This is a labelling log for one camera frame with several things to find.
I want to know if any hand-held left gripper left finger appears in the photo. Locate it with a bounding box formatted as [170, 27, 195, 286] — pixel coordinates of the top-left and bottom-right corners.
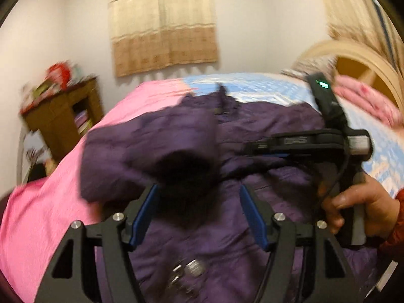
[35, 183, 160, 303]

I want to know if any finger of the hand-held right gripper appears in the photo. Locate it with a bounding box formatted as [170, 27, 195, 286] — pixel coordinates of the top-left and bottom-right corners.
[244, 130, 344, 162]

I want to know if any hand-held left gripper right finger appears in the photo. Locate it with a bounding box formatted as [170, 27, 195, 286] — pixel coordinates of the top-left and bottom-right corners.
[238, 184, 363, 303]

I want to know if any purple padded jacket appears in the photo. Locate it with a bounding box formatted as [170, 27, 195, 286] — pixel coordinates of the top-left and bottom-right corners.
[80, 84, 392, 303]

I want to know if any person's right forearm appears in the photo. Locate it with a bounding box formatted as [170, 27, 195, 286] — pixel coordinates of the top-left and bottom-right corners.
[377, 188, 404, 264]

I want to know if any person's right hand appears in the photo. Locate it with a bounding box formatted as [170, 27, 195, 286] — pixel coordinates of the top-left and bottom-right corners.
[322, 173, 402, 247]

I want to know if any patterned pillow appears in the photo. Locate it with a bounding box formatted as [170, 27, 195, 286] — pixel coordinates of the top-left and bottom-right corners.
[281, 55, 337, 80]

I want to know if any cream curved headboard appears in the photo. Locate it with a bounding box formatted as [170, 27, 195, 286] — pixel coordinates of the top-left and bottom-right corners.
[292, 39, 404, 116]

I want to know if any blue printed blanket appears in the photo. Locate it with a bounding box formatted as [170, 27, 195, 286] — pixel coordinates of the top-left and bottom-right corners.
[182, 72, 404, 198]

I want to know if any pink bed sheet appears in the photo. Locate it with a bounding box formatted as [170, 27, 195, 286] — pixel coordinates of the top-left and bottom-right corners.
[0, 78, 190, 303]

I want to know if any cream side curtain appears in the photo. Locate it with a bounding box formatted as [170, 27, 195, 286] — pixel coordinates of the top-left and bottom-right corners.
[314, 0, 400, 68]

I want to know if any stack of books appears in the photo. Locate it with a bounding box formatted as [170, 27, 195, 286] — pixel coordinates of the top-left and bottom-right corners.
[73, 110, 91, 137]

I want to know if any white printed bag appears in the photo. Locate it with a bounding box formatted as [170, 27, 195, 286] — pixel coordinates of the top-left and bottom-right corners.
[23, 129, 54, 168]

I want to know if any brown wooden cabinet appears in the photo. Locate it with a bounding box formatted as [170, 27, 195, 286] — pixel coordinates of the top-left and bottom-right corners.
[20, 75, 105, 162]

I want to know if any red bag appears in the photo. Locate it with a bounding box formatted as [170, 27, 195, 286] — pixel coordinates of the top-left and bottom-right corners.
[47, 61, 74, 86]

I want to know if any beige patterned curtain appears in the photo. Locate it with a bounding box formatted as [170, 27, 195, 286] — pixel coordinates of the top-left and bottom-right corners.
[107, 0, 220, 78]

